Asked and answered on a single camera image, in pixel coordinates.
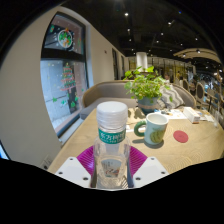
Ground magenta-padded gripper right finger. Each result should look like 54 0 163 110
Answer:
127 145 169 189

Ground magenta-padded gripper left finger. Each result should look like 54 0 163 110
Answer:
54 145 98 189

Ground clear plastic water bottle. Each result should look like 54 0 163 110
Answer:
93 101 132 189

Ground flat round red coaster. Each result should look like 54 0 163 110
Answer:
172 129 190 144

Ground illustrated paper sheet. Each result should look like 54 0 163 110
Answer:
154 109 188 121

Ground green potted plant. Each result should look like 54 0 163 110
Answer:
123 65 174 114

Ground beige curved sofa bench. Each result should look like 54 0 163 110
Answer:
79 79 198 119

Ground group of round-backed chairs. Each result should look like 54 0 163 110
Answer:
181 76 224 118

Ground window with festive decals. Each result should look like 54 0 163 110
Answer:
40 12 89 138

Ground group of ceiling spotlights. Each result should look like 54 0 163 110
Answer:
123 11 201 54

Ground white mug with green handle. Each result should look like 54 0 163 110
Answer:
133 112 170 146

